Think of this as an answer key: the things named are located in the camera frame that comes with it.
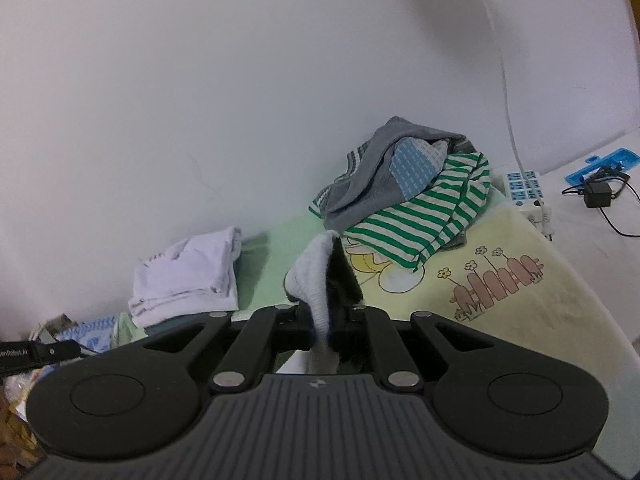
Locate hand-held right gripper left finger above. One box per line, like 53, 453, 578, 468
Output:
142, 302, 313, 393

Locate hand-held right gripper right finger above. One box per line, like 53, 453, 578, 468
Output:
331, 303, 497, 393

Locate green white striped sweater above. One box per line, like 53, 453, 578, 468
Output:
284, 230, 367, 375

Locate folded white clothes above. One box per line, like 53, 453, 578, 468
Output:
128, 226, 244, 329

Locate blue patterned cloth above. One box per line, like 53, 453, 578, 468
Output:
60, 314, 121, 356

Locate yellow packaging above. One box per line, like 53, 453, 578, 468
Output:
0, 372, 48, 468

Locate green striped shirt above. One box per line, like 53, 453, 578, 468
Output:
344, 152, 494, 274

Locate folded blue garment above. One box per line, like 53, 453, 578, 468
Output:
144, 310, 237, 336

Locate dark grey cloth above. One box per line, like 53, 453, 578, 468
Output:
439, 229, 469, 252

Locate yellow cartoon blanket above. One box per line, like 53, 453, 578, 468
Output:
112, 180, 640, 480

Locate grey knit garment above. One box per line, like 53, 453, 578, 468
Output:
309, 116, 479, 232

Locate white power strip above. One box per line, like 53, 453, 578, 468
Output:
501, 170, 555, 242

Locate blue plastic tray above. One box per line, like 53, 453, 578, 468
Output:
565, 148, 640, 186

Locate white power cable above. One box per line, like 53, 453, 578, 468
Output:
477, 0, 526, 173

